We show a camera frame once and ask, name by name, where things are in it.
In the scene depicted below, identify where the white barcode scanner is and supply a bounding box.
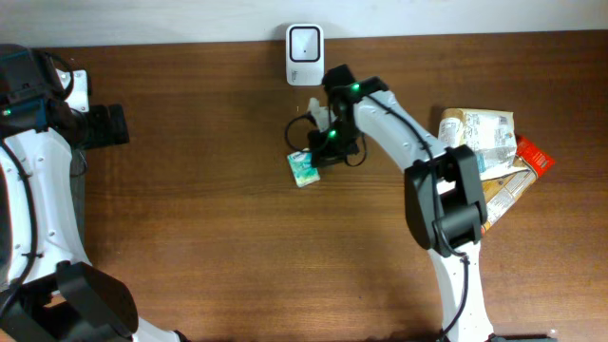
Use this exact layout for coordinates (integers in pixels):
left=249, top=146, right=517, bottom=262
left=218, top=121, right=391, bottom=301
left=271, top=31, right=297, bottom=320
left=285, top=24, right=325, bottom=86

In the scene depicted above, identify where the white blue snack bag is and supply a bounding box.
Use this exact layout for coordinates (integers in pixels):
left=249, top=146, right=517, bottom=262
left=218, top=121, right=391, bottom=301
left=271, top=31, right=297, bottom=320
left=460, top=108, right=525, bottom=181

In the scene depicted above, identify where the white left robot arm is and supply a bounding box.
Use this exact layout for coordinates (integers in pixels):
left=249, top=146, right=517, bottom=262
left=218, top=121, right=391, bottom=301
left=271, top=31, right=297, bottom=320
left=1, top=44, right=184, bottom=342

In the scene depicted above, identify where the orange cracker package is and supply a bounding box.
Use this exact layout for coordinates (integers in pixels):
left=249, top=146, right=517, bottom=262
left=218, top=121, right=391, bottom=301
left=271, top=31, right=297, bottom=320
left=482, top=135, right=555, bottom=235

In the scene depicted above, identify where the small green tissue pack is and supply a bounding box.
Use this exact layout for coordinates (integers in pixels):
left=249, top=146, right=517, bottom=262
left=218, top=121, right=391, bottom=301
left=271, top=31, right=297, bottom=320
left=287, top=149, right=320, bottom=188

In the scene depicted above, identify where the white tube with tan cap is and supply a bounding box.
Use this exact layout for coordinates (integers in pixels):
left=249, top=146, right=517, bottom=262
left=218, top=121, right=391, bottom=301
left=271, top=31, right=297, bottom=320
left=438, top=108, right=465, bottom=148

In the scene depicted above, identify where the grey plastic basket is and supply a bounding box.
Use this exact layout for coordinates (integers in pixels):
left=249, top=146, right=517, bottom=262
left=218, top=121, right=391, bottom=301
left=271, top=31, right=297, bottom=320
left=69, top=149, right=88, bottom=243

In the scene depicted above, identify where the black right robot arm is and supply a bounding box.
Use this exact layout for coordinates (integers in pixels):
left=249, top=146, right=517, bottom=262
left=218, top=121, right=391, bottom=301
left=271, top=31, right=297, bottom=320
left=308, top=65, right=495, bottom=341

